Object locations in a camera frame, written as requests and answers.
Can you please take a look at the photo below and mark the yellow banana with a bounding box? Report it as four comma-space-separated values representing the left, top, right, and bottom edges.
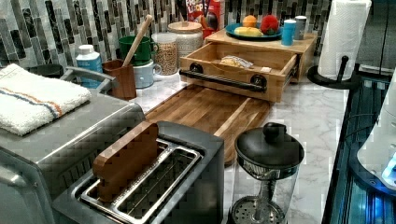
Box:
233, 26, 262, 37

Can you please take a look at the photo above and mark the paper towel roll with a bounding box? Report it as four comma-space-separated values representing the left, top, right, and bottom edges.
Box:
318, 0, 372, 80

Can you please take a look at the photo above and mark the black round object behind towel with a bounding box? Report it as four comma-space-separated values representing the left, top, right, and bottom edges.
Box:
28, 63, 64, 78

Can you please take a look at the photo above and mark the light blue mug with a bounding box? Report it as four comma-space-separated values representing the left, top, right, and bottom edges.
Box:
134, 60, 162, 89

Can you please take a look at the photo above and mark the wooden rolling pin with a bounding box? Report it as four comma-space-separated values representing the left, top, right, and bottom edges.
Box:
122, 14, 153, 67

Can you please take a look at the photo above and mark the green mug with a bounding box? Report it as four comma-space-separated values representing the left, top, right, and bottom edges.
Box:
119, 35, 159, 66

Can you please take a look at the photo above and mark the clear jar of grains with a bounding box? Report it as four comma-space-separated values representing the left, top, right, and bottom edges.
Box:
151, 33, 177, 76

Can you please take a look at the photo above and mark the white striped towel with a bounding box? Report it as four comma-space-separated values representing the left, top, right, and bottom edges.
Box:
0, 63, 92, 135

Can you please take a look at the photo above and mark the chip bag in drawer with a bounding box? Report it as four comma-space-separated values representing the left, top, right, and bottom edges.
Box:
220, 55, 253, 68

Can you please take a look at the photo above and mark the wooden drawer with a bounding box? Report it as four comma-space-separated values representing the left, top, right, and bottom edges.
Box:
179, 42, 299, 102

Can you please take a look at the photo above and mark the grey two-slot toaster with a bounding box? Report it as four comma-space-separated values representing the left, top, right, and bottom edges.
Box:
53, 121, 224, 224

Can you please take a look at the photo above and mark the large wooden cutting board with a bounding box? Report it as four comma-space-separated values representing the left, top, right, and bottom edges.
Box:
146, 85, 273, 166

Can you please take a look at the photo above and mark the blue cup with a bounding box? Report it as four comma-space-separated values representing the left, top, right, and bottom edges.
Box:
281, 20, 296, 46

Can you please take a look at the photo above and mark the silver toaster oven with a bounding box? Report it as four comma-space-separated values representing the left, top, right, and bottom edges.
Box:
1, 68, 145, 224

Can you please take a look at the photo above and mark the grey cup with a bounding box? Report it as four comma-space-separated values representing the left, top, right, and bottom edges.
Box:
294, 16, 307, 40

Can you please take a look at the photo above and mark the wooden toast slice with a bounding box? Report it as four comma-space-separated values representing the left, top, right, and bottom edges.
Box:
92, 121, 160, 203

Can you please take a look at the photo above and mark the brown wooden utensil holder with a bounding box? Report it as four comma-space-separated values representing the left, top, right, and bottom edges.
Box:
102, 59, 136, 101

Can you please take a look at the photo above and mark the teal plate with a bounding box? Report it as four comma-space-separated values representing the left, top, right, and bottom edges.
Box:
225, 23, 283, 41

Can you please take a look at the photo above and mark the ceramic jar with wooden lid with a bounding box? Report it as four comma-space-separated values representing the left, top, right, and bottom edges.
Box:
168, 21, 204, 65

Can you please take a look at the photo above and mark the red Froot Loops box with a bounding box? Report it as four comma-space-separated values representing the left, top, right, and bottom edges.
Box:
186, 0, 225, 37

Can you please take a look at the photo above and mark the blue bottle white cap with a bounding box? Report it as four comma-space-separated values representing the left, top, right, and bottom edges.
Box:
76, 45, 103, 89

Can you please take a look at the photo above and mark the wooden drawer cabinet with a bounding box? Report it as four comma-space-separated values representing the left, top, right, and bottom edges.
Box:
205, 29, 317, 83

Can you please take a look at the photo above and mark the orange fruit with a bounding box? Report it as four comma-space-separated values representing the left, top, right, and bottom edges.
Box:
242, 15, 257, 27

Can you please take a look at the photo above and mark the black paper towel holder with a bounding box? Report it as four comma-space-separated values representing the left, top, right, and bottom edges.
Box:
306, 56, 361, 90

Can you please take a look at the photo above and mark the glass french press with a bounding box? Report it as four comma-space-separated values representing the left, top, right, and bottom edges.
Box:
227, 122, 304, 224

